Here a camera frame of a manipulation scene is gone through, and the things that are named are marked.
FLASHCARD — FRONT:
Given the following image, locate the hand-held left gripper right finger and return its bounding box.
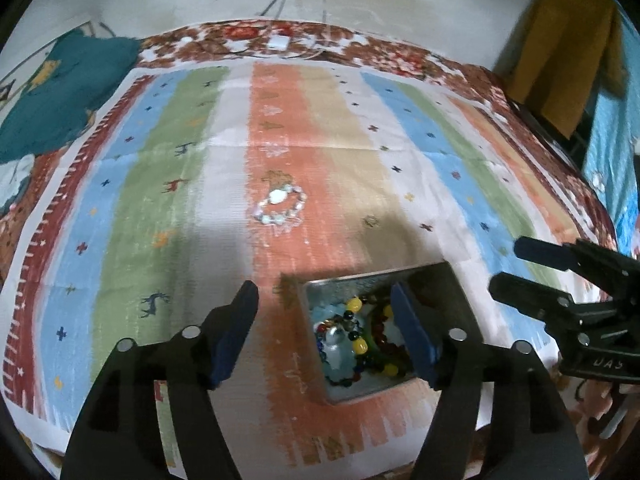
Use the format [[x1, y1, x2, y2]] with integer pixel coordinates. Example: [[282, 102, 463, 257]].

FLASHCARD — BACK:
[[390, 280, 591, 480]]

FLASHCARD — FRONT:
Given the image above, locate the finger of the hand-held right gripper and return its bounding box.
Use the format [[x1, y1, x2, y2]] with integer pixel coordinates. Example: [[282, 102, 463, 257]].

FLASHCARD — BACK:
[[514, 236, 640, 293], [488, 272, 608, 333]]

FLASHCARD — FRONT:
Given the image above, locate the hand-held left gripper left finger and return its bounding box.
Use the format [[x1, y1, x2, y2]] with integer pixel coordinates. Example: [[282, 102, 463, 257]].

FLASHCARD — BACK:
[[60, 280, 261, 480]]

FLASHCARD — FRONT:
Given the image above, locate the dark red bead bracelet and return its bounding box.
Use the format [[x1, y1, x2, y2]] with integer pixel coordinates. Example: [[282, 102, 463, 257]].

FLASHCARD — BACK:
[[367, 302, 416, 361]]

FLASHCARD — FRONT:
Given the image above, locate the green jade bangle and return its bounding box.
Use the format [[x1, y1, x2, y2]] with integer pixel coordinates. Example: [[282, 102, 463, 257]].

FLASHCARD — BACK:
[[362, 327, 401, 378]]

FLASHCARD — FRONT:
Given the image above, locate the multicolour bead bracelet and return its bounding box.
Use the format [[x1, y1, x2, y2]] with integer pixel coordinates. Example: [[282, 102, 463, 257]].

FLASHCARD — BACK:
[[312, 297, 401, 386]]

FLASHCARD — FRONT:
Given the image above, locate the light blue bead bracelet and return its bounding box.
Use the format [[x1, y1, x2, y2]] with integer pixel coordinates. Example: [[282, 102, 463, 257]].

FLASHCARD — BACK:
[[320, 330, 371, 386]]

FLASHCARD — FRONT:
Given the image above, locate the silver metal tin box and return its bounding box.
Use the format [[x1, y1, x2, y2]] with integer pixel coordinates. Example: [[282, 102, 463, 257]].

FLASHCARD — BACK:
[[280, 260, 483, 406]]

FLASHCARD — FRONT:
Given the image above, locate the pale crystal bead bracelet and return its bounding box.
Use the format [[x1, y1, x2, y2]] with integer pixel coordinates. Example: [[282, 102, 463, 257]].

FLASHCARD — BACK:
[[250, 185, 307, 227]]

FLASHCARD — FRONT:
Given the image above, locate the light blue patterned cloth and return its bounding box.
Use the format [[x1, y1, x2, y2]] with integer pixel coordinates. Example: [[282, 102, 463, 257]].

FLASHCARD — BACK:
[[582, 0, 640, 256]]

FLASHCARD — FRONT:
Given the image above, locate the yellow hanging cloth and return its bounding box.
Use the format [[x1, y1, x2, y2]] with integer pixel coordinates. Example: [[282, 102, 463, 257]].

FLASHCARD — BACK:
[[502, 0, 626, 138]]

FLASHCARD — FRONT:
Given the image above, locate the striped colourful mat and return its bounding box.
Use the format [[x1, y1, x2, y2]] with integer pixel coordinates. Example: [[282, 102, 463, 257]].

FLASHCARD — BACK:
[[0, 62, 618, 466]]

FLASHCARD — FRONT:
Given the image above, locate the white cloth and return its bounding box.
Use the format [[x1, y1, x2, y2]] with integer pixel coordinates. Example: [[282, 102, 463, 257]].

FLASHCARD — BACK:
[[0, 154, 36, 216]]

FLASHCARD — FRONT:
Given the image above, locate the teal cloth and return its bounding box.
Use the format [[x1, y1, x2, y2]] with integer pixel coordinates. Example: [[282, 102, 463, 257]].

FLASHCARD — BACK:
[[0, 27, 143, 163]]

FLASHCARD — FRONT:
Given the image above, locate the dark furniture frame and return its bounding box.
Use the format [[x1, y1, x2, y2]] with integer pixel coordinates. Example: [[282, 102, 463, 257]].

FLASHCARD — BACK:
[[510, 100, 591, 166]]

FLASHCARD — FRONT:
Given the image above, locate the white cable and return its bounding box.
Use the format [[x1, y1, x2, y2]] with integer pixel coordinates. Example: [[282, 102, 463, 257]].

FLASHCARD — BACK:
[[295, 0, 351, 58]]

